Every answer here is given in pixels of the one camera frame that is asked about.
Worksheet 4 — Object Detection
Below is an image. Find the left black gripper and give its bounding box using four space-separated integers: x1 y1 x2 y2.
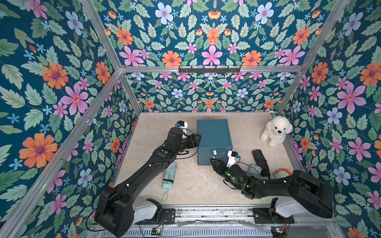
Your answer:
172 133 201 155

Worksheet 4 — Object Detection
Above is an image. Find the teal plastic drawer cabinet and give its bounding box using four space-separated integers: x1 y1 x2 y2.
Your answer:
197 119 233 166

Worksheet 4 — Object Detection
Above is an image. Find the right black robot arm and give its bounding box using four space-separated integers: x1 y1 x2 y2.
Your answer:
210 158 335 218

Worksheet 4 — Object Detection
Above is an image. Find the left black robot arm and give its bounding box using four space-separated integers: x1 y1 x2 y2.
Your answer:
94 127 201 238

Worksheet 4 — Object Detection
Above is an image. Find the right mint green umbrella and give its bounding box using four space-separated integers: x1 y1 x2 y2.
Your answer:
247 165 262 178

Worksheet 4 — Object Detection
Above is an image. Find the mint green umbrella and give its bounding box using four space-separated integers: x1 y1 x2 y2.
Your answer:
162 162 177 202
247 165 262 178

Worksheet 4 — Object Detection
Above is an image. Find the black folded umbrella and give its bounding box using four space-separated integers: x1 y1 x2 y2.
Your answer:
252 149 270 178

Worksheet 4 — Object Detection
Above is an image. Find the left mint green umbrella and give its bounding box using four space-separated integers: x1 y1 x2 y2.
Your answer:
162 162 177 202

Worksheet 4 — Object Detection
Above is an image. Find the orange white round object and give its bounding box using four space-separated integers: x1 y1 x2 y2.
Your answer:
274 169 293 179

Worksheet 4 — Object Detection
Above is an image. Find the white plush dog toy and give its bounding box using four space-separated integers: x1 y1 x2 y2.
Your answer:
260 116 293 148

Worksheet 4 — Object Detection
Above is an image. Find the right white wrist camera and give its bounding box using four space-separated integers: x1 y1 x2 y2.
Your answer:
227 151 240 168

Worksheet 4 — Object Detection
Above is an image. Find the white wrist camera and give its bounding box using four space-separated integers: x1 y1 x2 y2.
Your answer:
176 121 188 139
227 151 240 168

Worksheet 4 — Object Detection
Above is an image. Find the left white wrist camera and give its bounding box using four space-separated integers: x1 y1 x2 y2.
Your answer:
176 121 188 139

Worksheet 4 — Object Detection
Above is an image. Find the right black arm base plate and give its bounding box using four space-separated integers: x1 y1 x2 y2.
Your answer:
252 198 295 225

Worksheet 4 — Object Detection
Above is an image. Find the black wall hook rail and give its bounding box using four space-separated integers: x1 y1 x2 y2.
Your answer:
178 66 241 74

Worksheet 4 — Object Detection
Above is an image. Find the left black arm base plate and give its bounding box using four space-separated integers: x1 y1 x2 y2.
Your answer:
133 199 176 225

